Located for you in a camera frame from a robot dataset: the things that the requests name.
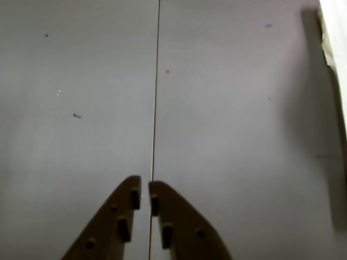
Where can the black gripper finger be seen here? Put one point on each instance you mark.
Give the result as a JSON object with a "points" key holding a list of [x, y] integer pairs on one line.
{"points": [[184, 230], [108, 230]]}

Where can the white sandwich package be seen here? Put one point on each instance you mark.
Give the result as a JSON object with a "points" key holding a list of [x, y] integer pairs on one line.
{"points": [[339, 40]]}

